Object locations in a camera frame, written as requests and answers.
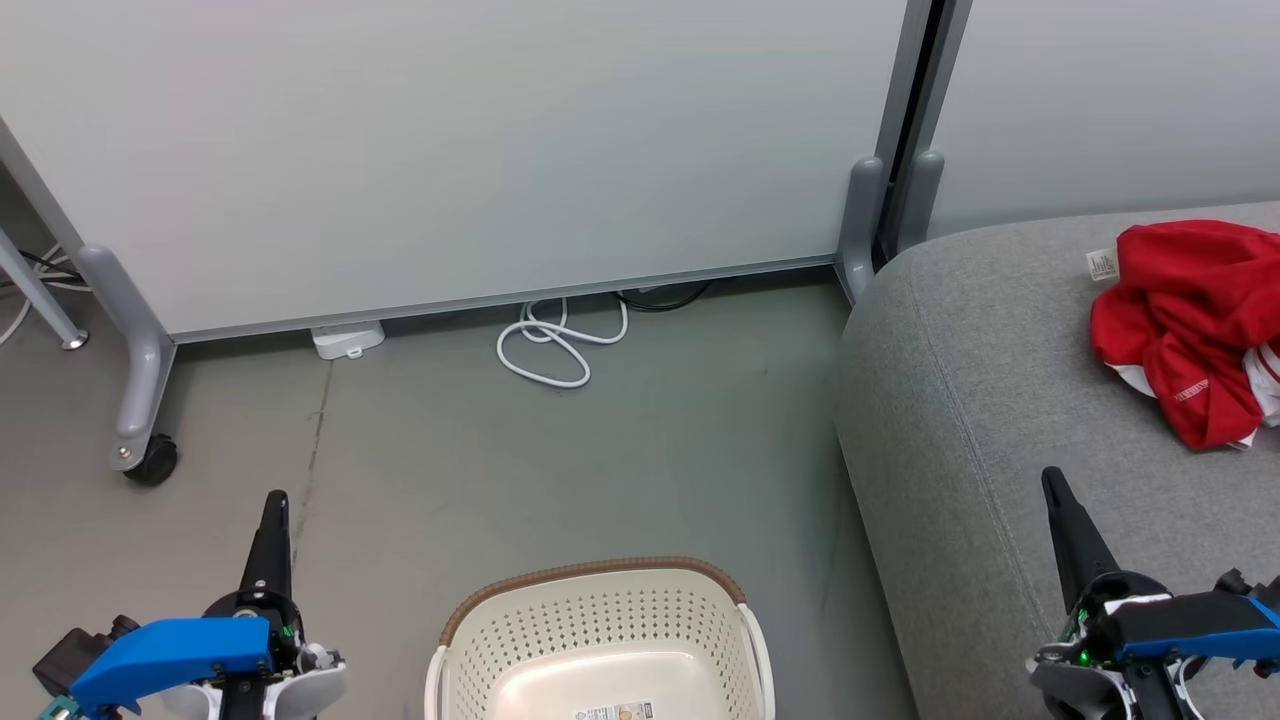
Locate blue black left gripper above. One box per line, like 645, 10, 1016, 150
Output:
68, 489, 305, 720

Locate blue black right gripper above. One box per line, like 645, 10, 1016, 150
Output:
1030, 466, 1280, 720

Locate red garment with white hem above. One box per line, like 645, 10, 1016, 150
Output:
1086, 220, 1280, 452

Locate cream perforated laundry basket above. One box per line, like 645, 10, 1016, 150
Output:
424, 556, 777, 720

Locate black caster wheel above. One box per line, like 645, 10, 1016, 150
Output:
122, 434, 180, 488

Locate grey fabric sofa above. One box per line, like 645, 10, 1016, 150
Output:
833, 202, 1280, 720

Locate white power adapter box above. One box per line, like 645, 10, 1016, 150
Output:
310, 320, 387, 361

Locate grey partition leg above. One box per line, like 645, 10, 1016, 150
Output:
77, 244, 179, 472

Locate grey metal table leg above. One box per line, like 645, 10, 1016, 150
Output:
0, 225, 90, 352

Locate wide white partition panel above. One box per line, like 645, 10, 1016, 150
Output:
0, 0, 941, 344

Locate narrow white partition panel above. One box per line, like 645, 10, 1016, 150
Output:
925, 0, 1280, 241

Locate coiled white cable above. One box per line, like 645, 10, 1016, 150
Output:
496, 296, 630, 390

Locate white floor cables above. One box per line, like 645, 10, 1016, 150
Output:
0, 243, 93, 349

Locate grey partition foot post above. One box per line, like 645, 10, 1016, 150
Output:
837, 156, 888, 304
895, 150, 946, 253

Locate black floor cable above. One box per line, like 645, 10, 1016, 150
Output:
611, 281, 714, 314

